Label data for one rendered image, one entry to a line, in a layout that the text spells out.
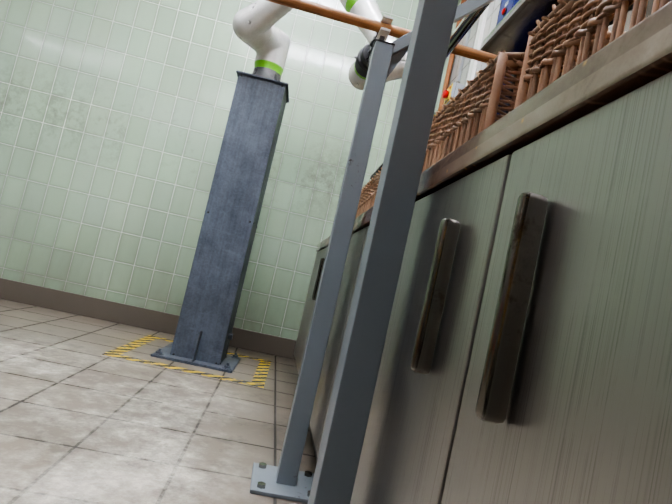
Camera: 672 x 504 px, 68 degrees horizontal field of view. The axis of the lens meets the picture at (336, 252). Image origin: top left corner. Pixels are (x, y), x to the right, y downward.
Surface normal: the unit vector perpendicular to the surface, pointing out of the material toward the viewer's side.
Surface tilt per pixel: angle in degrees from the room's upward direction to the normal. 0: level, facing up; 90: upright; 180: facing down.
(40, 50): 90
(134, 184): 90
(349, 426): 90
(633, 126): 90
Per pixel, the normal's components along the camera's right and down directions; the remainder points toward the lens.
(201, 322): 0.08, -0.05
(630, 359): -0.97, -0.22
